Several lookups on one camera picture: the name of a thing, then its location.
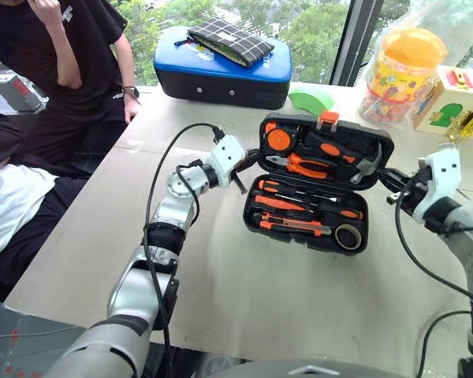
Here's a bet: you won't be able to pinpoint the blue and black hard case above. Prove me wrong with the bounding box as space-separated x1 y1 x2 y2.
153 24 294 111

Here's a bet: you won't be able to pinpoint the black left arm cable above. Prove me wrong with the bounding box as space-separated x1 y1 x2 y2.
143 122 226 378

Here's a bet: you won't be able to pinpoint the seated person in white shirt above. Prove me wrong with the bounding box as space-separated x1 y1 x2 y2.
0 105 92 301

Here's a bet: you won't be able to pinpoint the claw hammer with black handle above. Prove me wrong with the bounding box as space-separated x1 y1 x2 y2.
300 131 384 185

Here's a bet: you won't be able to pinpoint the orange black utility knife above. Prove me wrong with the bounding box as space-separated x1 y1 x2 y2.
257 212 333 238

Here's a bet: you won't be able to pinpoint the clear jar with orange lid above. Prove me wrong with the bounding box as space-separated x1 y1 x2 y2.
357 28 449 130

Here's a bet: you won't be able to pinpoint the standing person in black clothes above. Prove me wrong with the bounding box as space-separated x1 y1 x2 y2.
0 0 143 179

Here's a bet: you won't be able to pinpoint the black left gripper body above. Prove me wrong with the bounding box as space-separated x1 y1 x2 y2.
230 154 254 176

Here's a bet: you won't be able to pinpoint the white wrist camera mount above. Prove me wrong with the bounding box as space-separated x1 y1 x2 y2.
411 142 463 224
209 134 248 187

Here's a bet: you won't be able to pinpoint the wooden shape sorter box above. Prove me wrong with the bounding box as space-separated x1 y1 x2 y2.
412 64 473 144

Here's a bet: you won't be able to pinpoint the grey device with red panel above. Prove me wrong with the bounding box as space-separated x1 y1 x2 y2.
0 74 49 116

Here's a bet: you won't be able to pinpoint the orange handled pliers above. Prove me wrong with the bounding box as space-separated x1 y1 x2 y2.
265 152 339 181

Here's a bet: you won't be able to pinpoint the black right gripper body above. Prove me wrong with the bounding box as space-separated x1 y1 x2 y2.
397 168 430 213

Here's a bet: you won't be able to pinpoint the black electrical tape roll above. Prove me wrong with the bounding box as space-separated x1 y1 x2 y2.
333 223 364 252

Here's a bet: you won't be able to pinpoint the orange black tape measure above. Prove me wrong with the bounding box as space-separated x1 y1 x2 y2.
264 121 300 154

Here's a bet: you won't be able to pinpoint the orange and black screwdriver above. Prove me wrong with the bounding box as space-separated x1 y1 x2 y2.
255 179 339 202
317 204 364 222

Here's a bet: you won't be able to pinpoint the clear plastic bag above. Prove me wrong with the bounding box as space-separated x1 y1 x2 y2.
354 0 473 131

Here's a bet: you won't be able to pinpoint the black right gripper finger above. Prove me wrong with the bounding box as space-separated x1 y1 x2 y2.
379 167 408 187
385 186 404 206

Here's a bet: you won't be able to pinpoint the person's left hand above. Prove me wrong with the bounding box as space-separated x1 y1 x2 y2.
123 95 143 124

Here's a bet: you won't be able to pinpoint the person's right hand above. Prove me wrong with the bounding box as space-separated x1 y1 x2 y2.
30 0 65 25

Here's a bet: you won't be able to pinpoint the black plaid zipper pouch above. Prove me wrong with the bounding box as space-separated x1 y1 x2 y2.
173 16 276 69

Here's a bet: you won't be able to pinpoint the black orange tool case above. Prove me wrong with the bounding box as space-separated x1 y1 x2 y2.
241 111 396 258

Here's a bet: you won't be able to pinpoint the black window frame post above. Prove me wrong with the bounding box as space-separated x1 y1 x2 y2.
328 0 384 87

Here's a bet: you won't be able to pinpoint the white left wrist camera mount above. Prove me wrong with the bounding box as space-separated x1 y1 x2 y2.
209 134 248 187

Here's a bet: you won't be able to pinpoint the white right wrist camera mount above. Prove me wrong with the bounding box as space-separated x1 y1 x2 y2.
411 142 463 224

